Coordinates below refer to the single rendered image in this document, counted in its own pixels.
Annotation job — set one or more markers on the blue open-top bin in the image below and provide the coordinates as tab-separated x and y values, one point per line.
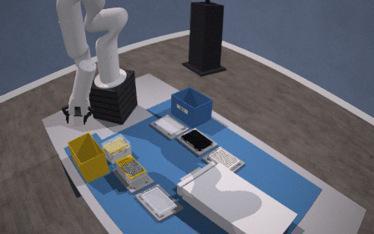
191	107

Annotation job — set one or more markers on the yellow open-top bin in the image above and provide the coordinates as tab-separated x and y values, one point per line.
83	150

